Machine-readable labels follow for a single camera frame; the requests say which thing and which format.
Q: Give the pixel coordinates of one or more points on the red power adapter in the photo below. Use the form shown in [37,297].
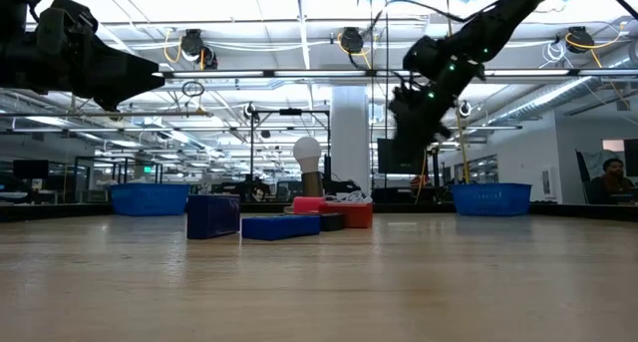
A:
[354,215]

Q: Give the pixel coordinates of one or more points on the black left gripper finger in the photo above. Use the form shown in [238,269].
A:
[129,68]
[129,87]

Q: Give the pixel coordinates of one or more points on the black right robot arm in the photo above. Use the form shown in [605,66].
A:
[498,18]

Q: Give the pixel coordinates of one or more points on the black background frame stand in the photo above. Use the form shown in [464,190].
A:
[289,111]

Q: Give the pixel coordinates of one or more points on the navy blue power adapter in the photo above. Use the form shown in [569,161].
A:
[212,217]

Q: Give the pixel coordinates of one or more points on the black background monitor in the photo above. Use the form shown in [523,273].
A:
[386,162]

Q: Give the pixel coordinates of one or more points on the white building pillar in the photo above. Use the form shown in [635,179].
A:
[349,132]

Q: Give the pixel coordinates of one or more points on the person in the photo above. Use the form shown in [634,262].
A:
[610,182]

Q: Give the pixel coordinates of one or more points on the royal blue power adapter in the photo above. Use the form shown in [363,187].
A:
[279,227]

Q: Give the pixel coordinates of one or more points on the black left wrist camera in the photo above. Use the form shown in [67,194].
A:
[65,25]

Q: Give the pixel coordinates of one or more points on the blue plastic basket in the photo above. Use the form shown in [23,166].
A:
[491,200]
[149,200]

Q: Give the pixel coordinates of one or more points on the brass desk lamp white bulb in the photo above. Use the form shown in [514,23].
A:
[306,152]

